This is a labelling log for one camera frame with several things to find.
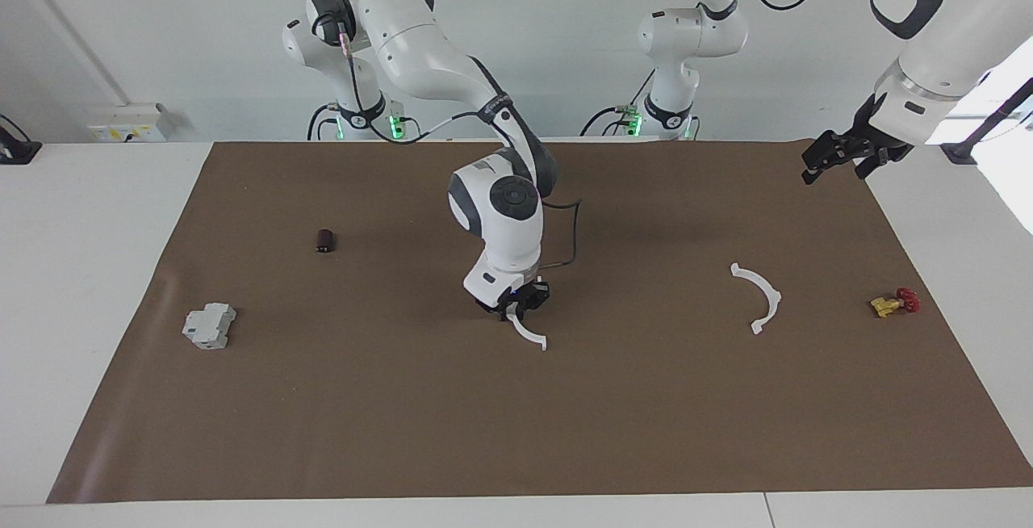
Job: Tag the brown table mat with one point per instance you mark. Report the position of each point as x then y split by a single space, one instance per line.
516 431

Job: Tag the black angled stand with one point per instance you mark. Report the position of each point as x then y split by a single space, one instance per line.
980 132

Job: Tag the grey circuit breaker block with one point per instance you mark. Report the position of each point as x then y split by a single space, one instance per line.
208 326

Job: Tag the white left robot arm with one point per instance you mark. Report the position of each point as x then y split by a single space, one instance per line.
944 35

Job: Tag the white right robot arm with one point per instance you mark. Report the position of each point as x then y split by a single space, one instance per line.
420 35

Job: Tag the white wall outlet box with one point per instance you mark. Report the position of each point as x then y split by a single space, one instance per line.
125 123

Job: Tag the black table clamp mount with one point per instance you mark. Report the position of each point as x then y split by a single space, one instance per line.
16 148

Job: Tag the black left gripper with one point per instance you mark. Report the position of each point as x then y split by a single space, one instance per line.
876 136

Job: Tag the dark brown small cylinder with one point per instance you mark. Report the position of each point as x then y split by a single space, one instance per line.
325 240

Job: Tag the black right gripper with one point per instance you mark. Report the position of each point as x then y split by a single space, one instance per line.
516 297

